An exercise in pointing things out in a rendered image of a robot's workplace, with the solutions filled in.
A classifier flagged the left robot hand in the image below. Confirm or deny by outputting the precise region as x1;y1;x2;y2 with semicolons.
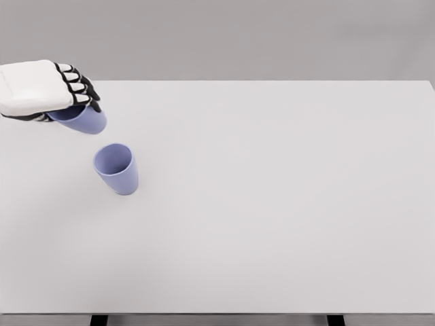
0;59;103;123

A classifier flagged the lavender plastic cup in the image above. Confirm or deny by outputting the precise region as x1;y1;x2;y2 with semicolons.
46;104;108;136
92;143;139;196

